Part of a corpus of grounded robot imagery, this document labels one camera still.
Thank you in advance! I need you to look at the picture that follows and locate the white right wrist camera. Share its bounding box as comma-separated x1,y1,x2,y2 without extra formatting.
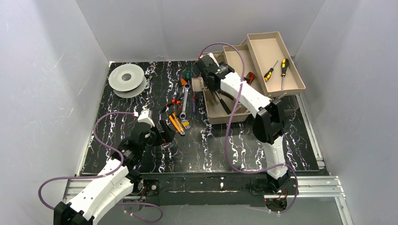
199,53,219,67

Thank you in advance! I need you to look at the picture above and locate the green handled screwdriver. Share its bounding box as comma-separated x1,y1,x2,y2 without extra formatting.
184,71,191,80

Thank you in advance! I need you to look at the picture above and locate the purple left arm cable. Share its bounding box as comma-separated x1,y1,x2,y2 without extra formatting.
38,111,164,224

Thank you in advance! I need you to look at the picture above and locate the yellow hex key set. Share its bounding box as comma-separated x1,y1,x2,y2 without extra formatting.
182,120,191,130

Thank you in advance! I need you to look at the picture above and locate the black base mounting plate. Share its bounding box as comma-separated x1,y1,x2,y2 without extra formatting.
142,172,298,207

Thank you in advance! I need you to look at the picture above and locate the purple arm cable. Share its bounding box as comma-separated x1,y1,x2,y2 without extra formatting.
198,42,300,215
38,111,164,224

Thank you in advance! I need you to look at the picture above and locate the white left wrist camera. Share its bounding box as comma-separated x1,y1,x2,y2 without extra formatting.
133,109,155,127

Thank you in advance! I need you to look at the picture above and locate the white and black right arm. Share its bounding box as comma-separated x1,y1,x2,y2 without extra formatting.
196,54,290,193

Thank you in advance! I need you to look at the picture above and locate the yellow black long screwdriver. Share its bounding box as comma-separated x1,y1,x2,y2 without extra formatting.
281,58,290,90

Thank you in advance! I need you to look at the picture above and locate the blue handled screwdriver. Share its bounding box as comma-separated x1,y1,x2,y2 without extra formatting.
192,95,196,116

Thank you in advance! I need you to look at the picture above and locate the yellow black short screwdriver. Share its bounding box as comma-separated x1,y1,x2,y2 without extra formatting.
263,60,278,82

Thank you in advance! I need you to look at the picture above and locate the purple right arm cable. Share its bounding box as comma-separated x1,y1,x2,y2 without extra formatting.
198,42,300,215

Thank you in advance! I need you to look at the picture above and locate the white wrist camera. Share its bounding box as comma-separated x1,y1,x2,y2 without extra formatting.
133,109,155,127
199,53,219,67

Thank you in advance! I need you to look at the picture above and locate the silver combination wrench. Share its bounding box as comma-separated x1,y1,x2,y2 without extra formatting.
179,84,190,120

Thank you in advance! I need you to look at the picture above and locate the yellow utility knife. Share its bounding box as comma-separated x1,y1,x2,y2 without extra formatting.
168,112,185,136

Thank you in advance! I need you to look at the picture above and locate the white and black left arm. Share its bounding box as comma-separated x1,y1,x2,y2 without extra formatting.
53,120,176,225

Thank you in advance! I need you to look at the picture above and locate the white filament spool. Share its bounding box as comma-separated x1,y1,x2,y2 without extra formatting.
108,64,147,98

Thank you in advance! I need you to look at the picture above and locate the beige translucent plastic toolbox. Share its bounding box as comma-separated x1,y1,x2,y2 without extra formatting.
191,31,306,126

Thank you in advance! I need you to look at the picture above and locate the red and black utility knife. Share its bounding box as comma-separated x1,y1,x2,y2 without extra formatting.
244,72,255,85

